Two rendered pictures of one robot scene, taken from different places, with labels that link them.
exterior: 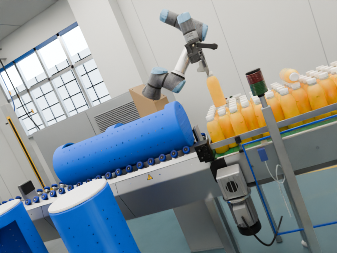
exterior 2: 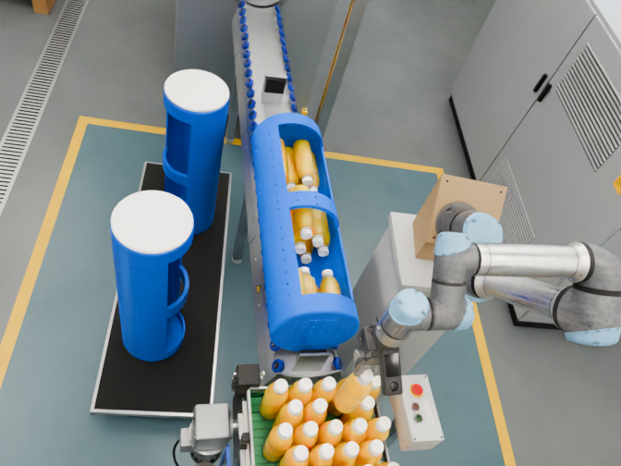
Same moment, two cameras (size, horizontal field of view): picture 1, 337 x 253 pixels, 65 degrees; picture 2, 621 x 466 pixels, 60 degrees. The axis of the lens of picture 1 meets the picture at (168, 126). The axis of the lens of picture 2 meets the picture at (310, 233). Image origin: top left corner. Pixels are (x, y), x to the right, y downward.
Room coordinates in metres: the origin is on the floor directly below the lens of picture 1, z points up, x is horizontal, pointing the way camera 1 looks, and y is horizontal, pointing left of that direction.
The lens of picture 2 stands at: (0.89, -0.65, 2.58)
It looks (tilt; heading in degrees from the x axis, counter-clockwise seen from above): 51 degrees down; 49
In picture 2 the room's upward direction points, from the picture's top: 20 degrees clockwise
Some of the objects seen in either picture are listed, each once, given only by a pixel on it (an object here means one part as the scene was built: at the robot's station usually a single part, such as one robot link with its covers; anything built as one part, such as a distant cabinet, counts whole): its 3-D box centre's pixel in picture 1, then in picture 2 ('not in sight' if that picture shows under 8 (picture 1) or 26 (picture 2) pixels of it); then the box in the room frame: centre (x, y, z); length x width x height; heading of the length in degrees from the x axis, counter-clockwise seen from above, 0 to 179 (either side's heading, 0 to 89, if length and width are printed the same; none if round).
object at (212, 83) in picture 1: (215, 90); (354, 390); (1.52, -0.33, 1.20); 0.07 x 0.07 x 0.19
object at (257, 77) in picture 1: (255, 77); not in sight; (1.07, -0.40, 1.23); 0.06 x 0.06 x 0.04
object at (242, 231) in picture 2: not in sight; (243, 226); (1.77, 0.88, 0.31); 0.06 x 0.06 x 0.63; 73
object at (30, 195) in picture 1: (29, 192); (273, 90); (1.92, 1.13, 1.00); 0.10 x 0.04 x 0.15; 163
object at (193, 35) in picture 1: (191, 37); (391, 330); (1.52, -0.31, 1.53); 0.08 x 0.08 x 0.05
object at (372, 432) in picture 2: not in sight; (372, 434); (1.61, -0.42, 0.99); 0.07 x 0.07 x 0.19
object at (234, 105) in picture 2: not in sight; (234, 104); (2.06, 1.82, 0.31); 0.06 x 0.06 x 0.63; 73
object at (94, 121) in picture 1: (115, 151); (558, 123); (3.83, 0.86, 0.72); 2.15 x 0.54 x 1.45; 67
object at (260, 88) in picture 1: (258, 87); not in sight; (1.07, -0.40, 1.18); 0.06 x 0.06 x 0.05
